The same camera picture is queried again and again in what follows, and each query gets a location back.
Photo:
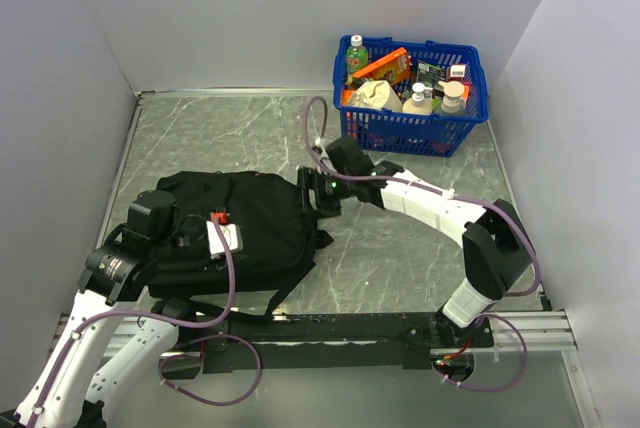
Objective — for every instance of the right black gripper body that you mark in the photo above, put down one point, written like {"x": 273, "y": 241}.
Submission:
{"x": 333, "y": 189}

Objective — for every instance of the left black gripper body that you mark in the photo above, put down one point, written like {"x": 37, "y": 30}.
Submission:
{"x": 185, "y": 241}

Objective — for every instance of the black student backpack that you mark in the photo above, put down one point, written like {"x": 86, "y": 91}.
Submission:
{"x": 250, "y": 231}

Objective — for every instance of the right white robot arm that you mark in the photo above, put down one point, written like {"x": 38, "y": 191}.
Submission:
{"x": 495, "y": 247}

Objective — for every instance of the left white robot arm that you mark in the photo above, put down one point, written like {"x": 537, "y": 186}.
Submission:
{"x": 107, "y": 339}

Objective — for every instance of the beige crumpled paper bag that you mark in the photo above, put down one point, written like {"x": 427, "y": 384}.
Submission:
{"x": 376, "y": 95}

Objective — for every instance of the white pump lotion bottle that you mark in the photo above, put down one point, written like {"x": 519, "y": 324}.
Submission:
{"x": 420, "y": 101}

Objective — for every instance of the blue plastic shopping basket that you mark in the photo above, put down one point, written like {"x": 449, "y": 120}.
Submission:
{"x": 392, "y": 131}

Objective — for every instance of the green drink bottle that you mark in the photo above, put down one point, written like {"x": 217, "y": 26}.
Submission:
{"x": 356, "y": 56}

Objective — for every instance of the orange snack box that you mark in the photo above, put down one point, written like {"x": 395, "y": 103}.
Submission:
{"x": 394, "y": 68}

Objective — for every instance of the dark green packet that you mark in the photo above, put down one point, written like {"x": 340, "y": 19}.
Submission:
{"x": 431, "y": 76}

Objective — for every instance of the beige cap pump bottle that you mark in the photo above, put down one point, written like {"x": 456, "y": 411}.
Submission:
{"x": 453, "y": 102}

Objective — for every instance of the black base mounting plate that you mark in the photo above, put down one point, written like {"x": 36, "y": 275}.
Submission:
{"x": 410, "y": 340}

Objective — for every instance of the small white red box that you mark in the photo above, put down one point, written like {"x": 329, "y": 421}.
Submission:
{"x": 456, "y": 72}

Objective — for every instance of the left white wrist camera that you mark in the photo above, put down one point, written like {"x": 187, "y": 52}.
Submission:
{"x": 222, "y": 235}

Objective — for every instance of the aluminium rail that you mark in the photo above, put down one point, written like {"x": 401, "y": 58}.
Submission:
{"x": 548, "y": 332}

